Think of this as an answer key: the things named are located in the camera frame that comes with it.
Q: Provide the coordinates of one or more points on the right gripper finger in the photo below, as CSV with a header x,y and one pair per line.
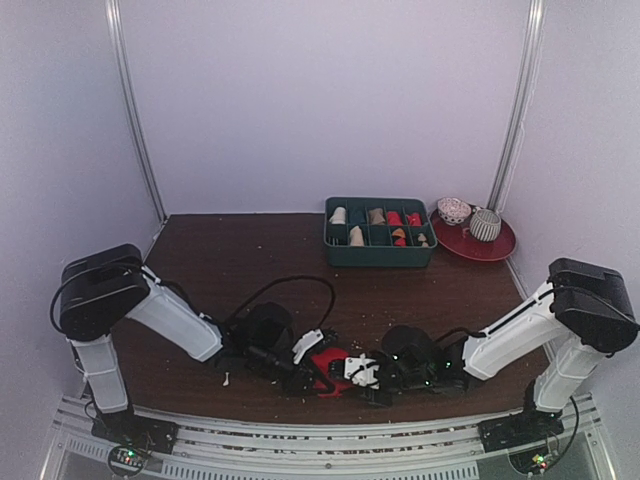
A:
x,y
362,395
379,399

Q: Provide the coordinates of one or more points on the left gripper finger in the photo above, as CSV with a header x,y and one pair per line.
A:
x,y
315,381
298,383

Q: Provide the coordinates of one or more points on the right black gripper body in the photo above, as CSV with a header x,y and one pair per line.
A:
x,y
379,379

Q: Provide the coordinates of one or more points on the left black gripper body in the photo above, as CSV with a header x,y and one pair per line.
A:
x,y
259,358

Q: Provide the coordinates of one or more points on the red sock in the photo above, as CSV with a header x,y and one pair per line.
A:
x,y
394,218
331,363

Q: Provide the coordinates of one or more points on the black argyle sock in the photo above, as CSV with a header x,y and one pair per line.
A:
x,y
399,237

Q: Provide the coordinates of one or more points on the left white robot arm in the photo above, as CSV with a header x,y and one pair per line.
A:
x,y
98,291

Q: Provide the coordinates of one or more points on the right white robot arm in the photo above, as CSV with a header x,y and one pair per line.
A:
x,y
586,304

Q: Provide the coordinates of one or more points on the green divided organizer box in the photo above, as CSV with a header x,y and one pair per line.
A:
x,y
365,239

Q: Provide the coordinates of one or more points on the red rolled sock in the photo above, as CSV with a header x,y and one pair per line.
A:
x,y
394,218

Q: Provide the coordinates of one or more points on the beige rolled sock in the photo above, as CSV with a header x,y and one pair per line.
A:
x,y
339,216

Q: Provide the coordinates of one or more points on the red patterned bowl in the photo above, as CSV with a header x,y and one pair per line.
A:
x,y
453,211

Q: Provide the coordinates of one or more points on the striped ceramic cup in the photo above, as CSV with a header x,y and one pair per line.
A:
x,y
485,225

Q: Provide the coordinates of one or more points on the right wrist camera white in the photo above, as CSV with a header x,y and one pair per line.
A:
x,y
362,371

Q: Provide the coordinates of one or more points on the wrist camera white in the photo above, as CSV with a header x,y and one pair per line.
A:
x,y
362,371
305,343

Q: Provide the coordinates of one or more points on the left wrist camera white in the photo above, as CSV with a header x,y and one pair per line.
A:
x,y
305,343

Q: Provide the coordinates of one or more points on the aluminium front rail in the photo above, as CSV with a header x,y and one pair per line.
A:
x,y
210,448

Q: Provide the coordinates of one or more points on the right aluminium frame post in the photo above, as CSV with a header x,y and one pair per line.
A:
x,y
524,92

